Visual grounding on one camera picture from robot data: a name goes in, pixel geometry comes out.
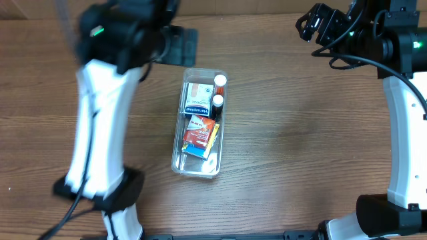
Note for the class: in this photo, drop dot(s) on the blue yellow VapoDrops box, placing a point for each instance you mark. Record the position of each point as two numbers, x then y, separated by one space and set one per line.
202 153

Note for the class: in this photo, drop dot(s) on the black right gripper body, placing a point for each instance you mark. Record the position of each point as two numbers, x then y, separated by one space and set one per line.
326 30

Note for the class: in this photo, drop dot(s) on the orange tube white cap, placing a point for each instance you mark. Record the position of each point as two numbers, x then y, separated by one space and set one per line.
220 82

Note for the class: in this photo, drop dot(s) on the red orange small box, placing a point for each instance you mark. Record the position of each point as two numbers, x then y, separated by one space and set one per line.
198 131

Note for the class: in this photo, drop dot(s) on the clear plastic container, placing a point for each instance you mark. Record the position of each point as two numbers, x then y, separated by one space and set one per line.
187 164

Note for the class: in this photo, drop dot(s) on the white blue Hansaplast box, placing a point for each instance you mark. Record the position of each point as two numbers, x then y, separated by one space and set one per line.
198 99

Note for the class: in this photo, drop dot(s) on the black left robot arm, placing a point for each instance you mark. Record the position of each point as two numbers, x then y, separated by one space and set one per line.
116 43

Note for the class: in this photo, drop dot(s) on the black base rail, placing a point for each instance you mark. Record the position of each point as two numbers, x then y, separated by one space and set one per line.
287 235

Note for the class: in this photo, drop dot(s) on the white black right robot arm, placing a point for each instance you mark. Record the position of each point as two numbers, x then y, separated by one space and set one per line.
386 35

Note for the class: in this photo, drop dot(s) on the dark bottle white cap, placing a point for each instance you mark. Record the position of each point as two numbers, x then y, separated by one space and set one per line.
217 107

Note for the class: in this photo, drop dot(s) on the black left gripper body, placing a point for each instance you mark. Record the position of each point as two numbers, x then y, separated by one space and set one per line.
182 46

